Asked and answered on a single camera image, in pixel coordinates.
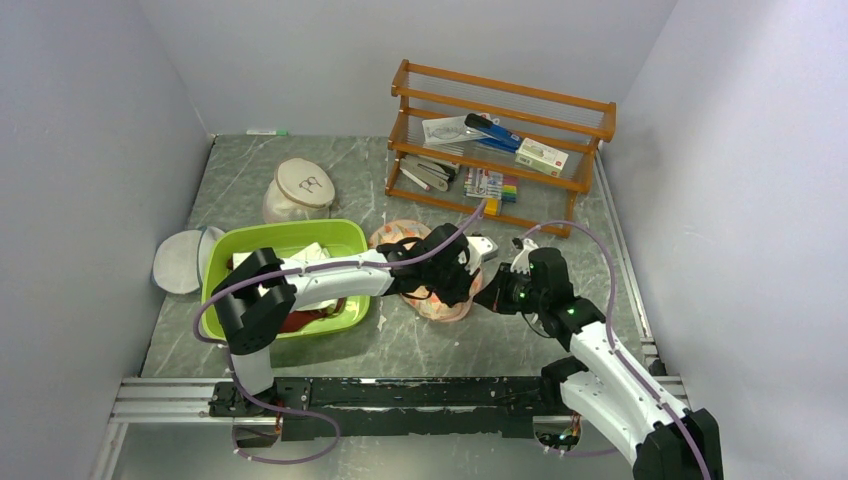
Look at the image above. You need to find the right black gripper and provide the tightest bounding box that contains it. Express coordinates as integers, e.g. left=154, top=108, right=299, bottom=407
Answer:
left=474, top=262, right=547, bottom=315

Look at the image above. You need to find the floral mesh laundry bag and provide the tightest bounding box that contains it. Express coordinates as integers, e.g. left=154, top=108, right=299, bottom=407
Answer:
left=369, top=220, right=483, bottom=323

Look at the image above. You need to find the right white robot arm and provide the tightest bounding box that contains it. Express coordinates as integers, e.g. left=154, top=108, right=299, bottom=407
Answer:
left=474, top=240, right=724, bottom=479

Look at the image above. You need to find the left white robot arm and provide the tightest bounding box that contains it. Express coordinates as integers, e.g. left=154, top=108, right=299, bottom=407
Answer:
left=207, top=223, right=492, bottom=416

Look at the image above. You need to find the grey black stapler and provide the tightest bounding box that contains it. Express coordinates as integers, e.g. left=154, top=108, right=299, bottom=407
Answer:
left=399, top=156, right=458, bottom=192

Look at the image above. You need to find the coloured marker pack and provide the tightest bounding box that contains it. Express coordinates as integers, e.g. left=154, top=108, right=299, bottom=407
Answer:
left=463, top=168, right=518, bottom=215

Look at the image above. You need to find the green plastic basin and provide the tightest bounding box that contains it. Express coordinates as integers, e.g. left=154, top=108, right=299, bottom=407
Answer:
left=200, top=218, right=373, bottom=342

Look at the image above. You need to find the white garment in basin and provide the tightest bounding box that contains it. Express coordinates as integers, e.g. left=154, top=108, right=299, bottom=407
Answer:
left=228, top=242, right=338, bottom=312

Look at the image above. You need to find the orange wooden shelf rack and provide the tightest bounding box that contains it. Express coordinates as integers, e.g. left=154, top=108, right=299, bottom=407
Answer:
left=385, top=59, right=617, bottom=227

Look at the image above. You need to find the white staples box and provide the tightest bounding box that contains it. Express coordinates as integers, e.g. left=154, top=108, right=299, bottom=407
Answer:
left=515, top=138, right=569, bottom=178

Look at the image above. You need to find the white plastic packet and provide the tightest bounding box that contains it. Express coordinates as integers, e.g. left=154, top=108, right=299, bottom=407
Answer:
left=422, top=115, right=486, bottom=145

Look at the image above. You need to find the blue stapler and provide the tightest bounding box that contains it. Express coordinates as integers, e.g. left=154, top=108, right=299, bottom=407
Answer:
left=464, top=113, right=523, bottom=153

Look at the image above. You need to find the dark red garment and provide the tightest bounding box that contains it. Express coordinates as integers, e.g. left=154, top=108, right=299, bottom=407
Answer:
left=278, top=298, right=346, bottom=334

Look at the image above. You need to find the white green marker pen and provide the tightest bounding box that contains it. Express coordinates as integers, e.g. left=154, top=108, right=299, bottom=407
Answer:
left=245, top=129, right=289, bottom=136

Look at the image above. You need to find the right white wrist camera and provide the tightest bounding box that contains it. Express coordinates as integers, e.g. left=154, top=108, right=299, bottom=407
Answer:
left=510, top=237, right=539, bottom=275

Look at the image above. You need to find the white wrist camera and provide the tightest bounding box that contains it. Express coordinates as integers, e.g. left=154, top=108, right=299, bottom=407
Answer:
left=510, top=237, right=539, bottom=275
left=466, top=235, right=498, bottom=274

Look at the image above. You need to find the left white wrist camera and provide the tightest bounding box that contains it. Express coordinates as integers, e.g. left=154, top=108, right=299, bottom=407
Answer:
left=466, top=235, right=498, bottom=274

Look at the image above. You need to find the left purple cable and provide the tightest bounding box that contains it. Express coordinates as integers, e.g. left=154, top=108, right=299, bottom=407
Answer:
left=192, top=198, right=490, bottom=465

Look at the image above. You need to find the purple cable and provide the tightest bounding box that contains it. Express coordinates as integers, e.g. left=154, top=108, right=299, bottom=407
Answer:
left=192, top=198, right=490, bottom=465
left=520, top=220, right=713, bottom=480

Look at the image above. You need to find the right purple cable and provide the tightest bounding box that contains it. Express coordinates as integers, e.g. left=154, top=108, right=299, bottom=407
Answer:
left=520, top=220, right=713, bottom=480

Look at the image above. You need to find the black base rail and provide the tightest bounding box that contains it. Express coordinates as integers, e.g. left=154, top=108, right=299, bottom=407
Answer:
left=208, top=376, right=582, bottom=446

